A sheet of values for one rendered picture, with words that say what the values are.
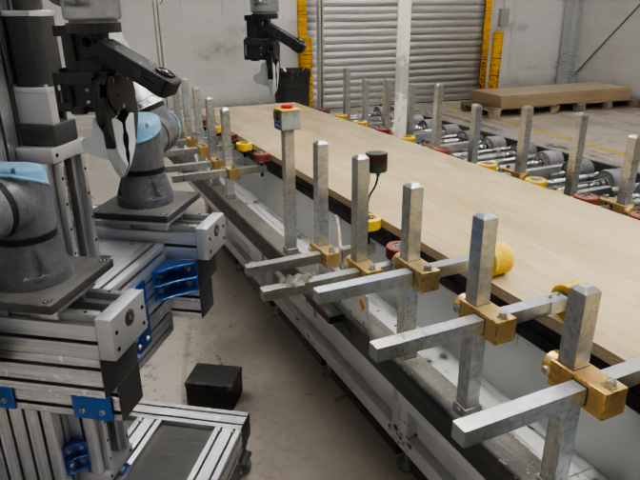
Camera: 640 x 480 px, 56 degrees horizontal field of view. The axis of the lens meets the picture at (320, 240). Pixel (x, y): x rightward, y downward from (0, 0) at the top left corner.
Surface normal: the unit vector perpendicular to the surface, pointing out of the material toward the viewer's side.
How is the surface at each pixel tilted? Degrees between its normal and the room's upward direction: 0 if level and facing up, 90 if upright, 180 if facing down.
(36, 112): 90
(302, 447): 0
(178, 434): 0
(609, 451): 90
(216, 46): 90
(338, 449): 0
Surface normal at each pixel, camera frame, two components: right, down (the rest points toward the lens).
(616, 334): -0.01, -0.93
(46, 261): 0.72, -0.06
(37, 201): 0.95, 0.10
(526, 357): -0.90, 0.16
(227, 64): 0.33, 0.34
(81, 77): -0.19, 0.36
